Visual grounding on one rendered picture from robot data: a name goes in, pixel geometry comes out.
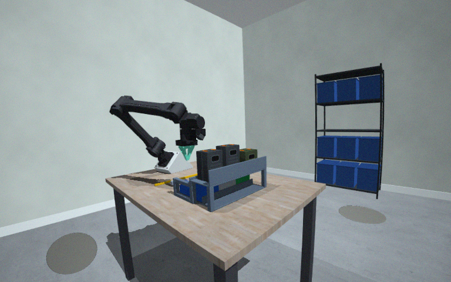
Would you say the olive green case with orange latches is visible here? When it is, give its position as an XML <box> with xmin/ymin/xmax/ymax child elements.
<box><xmin>240</xmin><ymin>149</ymin><xmax>257</xmax><ymax>162</ymax></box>

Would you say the dark grey case with orange latches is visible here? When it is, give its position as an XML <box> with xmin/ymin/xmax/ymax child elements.
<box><xmin>216</xmin><ymin>144</ymin><xmax>240</xmax><ymax>167</ymax></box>
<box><xmin>196</xmin><ymin>149</ymin><xmax>223</xmax><ymax>182</ymax></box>

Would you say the blue bin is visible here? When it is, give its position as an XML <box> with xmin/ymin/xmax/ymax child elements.
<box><xmin>180</xmin><ymin>184</ymin><xmax>219</xmax><ymax>202</ymax></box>

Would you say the grey open bin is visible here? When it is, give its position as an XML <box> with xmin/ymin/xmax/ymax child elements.
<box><xmin>218</xmin><ymin>180</ymin><xmax>236</xmax><ymax>190</ymax></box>

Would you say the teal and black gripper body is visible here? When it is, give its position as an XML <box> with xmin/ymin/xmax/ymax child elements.
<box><xmin>176</xmin><ymin>129</ymin><xmax>198</xmax><ymax>146</ymax></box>

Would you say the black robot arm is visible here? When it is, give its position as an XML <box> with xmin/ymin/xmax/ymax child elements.
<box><xmin>109</xmin><ymin>95</ymin><xmax>206</xmax><ymax>167</ymax></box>

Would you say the green open bin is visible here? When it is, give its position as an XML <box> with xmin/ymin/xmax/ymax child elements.
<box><xmin>236</xmin><ymin>175</ymin><xmax>250</xmax><ymax>184</ymax></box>

